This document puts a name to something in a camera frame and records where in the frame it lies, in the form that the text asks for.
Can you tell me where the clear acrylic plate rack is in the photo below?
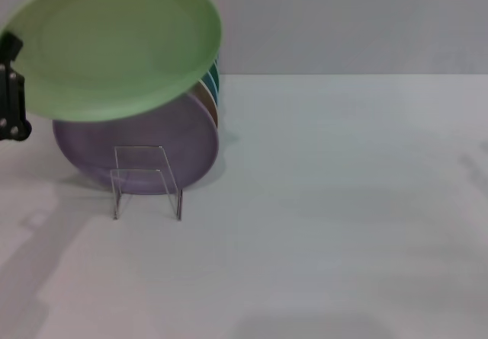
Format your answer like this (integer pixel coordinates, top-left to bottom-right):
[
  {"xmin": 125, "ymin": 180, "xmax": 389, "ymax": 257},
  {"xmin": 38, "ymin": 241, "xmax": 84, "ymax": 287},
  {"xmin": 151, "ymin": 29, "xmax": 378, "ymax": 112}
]
[{"xmin": 110, "ymin": 145, "xmax": 184, "ymax": 222}]

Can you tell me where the light green plate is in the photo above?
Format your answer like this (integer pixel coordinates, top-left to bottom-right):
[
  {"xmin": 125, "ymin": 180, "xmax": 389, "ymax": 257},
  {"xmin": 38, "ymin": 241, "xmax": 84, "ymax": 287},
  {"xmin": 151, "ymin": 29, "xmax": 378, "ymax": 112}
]
[{"xmin": 0, "ymin": 0, "xmax": 223, "ymax": 124}]

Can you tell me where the beige plate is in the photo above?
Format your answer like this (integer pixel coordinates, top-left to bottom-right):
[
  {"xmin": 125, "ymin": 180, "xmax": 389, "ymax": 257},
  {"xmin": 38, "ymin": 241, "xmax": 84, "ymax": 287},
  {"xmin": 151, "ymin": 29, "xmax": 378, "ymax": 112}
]
[{"xmin": 188, "ymin": 79, "xmax": 220, "ymax": 131}]

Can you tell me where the light blue plate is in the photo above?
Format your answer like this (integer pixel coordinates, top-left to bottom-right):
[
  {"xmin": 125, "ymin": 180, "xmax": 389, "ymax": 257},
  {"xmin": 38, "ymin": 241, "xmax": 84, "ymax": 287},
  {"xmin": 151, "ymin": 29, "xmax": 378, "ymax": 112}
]
[{"xmin": 201, "ymin": 64, "xmax": 221, "ymax": 108}]

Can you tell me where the purple plate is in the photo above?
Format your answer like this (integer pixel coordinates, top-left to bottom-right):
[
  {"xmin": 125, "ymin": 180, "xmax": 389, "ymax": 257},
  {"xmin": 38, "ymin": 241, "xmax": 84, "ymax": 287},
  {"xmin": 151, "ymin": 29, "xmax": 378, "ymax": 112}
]
[{"xmin": 52, "ymin": 91, "xmax": 220, "ymax": 197}]

